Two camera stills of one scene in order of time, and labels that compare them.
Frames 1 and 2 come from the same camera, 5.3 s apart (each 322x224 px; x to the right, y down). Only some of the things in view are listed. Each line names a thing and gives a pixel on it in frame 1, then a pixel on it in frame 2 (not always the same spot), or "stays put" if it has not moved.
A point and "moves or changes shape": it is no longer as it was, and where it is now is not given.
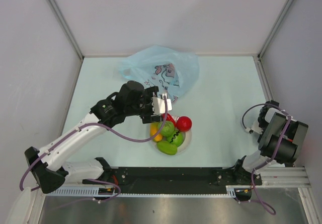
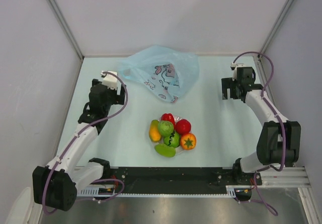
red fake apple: (183, 124) stays put
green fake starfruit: (166, 147) moves or changes shape
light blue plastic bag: (173, 72) stays put
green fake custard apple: (167, 129) stays put
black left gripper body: (144, 107) → (113, 98)
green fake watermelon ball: (177, 139) moves or changes shape
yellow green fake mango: (154, 129) stays put
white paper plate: (186, 141) → (179, 149)
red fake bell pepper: (169, 118) stays put
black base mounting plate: (170, 180) stays put
